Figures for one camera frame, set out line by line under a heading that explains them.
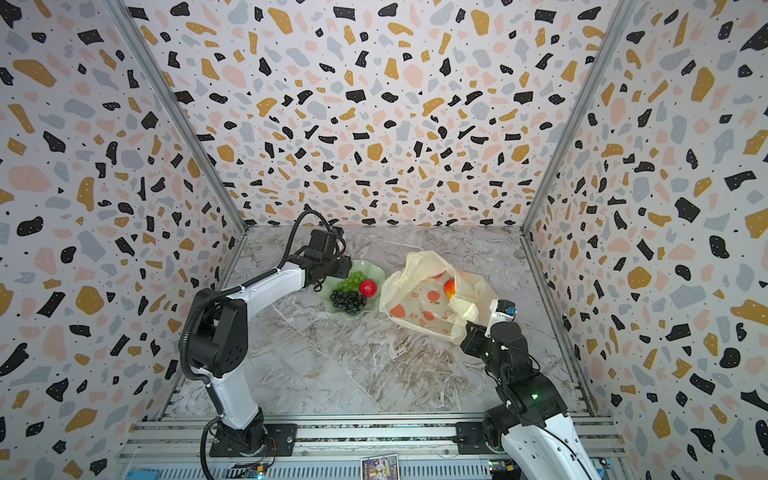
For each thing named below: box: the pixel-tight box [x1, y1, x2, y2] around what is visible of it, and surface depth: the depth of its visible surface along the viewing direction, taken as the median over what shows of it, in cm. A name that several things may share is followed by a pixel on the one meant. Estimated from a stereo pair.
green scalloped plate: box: [319, 259, 385, 318], surface depth 102 cm
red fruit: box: [359, 280, 377, 298], surface depth 101 cm
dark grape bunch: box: [330, 290, 368, 314], surface depth 94 cm
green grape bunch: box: [334, 271, 367, 292], surface depth 102 cm
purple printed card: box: [360, 454, 400, 480], surface depth 70 cm
